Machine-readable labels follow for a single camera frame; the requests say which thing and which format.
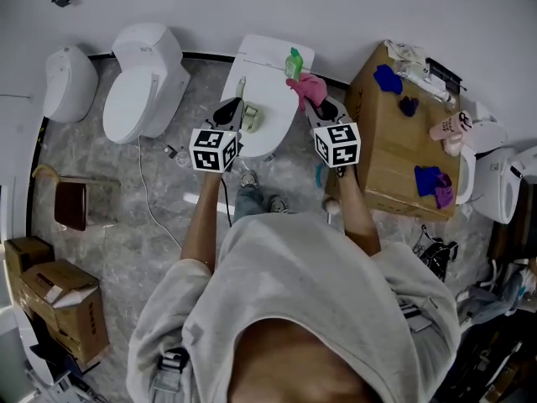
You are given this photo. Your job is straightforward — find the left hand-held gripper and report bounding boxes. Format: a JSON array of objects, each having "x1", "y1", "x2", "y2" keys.
[{"x1": 188, "y1": 97, "x2": 246, "y2": 174}]

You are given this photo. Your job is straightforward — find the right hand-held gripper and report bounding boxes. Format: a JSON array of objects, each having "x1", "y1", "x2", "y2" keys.
[{"x1": 302, "y1": 97, "x2": 362, "y2": 180}]

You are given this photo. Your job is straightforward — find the pink fluffy cloth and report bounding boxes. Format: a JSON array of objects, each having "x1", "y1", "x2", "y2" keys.
[{"x1": 285, "y1": 72, "x2": 328, "y2": 113}]

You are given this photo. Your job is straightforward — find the person's left forearm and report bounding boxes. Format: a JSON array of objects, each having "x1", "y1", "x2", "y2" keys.
[{"x1": 180, "y1": 170, "x2": 224, "y2": 275}]

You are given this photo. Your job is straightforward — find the person's right forearm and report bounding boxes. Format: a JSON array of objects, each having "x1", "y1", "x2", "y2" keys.
[{"x1": 335, "y1": 168, "x2": 383, "y2": 257}]

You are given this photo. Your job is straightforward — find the white toilet with flat lid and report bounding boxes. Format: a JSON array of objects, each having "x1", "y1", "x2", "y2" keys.
[{"x1": 220, "y1": 34, "x2": 315, "y2": 161}]

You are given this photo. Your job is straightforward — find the white toilet with tall tank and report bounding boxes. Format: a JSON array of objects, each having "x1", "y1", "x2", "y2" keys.
[{"x1": 102, "y1": 22, "x2": 192, "y2": 145}]

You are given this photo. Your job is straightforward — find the white fluffy round brush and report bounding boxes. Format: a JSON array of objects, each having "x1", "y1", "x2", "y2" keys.
[{"x1": 322, "y1": 197, "x2": 341, "y2": 226}]

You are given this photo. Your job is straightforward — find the green detergent bottle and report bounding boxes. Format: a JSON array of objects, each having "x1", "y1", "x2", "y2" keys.
[{"x1": 284, "y1": 46, "x2": 304, "y2": 79}]

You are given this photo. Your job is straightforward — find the small round floor gadget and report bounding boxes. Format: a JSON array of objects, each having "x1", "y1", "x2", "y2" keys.
[{"x1": 164, "y1": 144, "x2": 190, "y2": 168}]

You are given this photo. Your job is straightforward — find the blue glove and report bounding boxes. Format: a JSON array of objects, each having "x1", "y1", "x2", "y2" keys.
[
  {"x1": 373, "y1": 64, "x2": 404, "y2": 96},
  {"x1": 414, "y1": 165, "x2": 441, "y2": 198}
]

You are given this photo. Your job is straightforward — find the large cardboard box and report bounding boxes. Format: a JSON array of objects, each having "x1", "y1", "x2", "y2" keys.
[{"x1": 325, "y1": 39, "x2": 462, "y2": 222}]

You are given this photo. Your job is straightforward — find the dark navy glove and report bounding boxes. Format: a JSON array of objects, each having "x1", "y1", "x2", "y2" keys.
[{"x1": 398, "y1": 95, "x2": 420, "y2": 118}]

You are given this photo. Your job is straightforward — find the blue jeans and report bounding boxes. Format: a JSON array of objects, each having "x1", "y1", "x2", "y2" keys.
[{"x1": 232, "y1": 185, "x2": 291, "y2": 225}]

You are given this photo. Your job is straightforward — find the white rag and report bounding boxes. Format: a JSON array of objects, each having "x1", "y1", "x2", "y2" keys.
[{"x1": 383, "y1": 39, "x2": 429, "y2": 65}]

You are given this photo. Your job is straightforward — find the clear plastic bag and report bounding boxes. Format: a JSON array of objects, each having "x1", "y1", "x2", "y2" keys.
[{"x1": 396, "y1": 63, "x2": 456, "y2": 108}]

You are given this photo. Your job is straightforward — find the black flat case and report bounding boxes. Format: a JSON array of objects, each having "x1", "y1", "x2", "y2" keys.
[{"x1": 425, "y1": 56, "x2": 467, "y2": 94}]

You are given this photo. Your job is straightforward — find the purple glove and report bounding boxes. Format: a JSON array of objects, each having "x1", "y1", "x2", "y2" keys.
[{"x1": 434, "y1": 172, "x2": 456, "y2": 210}]

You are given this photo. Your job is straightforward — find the white curved plastic part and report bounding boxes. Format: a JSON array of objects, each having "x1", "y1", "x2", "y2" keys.
[{"x1": 455, "y1": 143, "x2": 477, "y2": 206}]

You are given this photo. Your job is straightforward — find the grey sweatshirt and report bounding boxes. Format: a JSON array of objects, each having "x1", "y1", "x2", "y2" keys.
[{"x1": 125, "y1": 212, "x2": 462, "y2": 403}]

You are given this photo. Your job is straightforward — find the wooden chair brown seat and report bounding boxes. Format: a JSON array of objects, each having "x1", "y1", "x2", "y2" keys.
[{"x1": 32, "y1": 164, "x2": 122, "y2": 233}]

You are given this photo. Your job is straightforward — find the closed small cardboard box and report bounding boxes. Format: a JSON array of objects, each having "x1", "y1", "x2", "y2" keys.
[{"x1": 3, "y1": 236, "x2": 55, "y2": 310}]

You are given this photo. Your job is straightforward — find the pile of grey clothes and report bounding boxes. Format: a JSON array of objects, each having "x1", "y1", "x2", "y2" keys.
[{"x1": 456, "y1": 266, "x2": 537, "y2": 327}]

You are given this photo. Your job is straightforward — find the open cardboard box with flaps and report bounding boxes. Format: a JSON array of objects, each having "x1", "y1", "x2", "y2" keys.
[{"x1": 18, "y1": 259, "x2": 111, "y2": 367}]

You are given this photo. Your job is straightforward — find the thin black cable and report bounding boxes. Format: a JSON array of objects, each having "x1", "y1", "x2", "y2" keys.
[{"x1": 220, "y1": 174, "x2": 234, "y2": 228}]

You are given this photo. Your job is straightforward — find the white floor cable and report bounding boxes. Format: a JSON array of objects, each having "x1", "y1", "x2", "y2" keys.
[{"x1": 137, "y1": 136, "x2": 184, "y2": 250}]

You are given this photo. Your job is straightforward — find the black bag with straps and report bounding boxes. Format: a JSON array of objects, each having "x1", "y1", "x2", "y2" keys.
[{"x1": 413, "y1": 224, "x2": 459, "y2": 283}]

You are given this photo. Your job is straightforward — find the grey harness strap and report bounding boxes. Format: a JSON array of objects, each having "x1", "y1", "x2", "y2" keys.
[
  {"x1": 398, "y1": 300, "x2": 433, "y2": 333},
  {"x1": 154, "y1": 346, "x2": 190, "y2": 394}
]

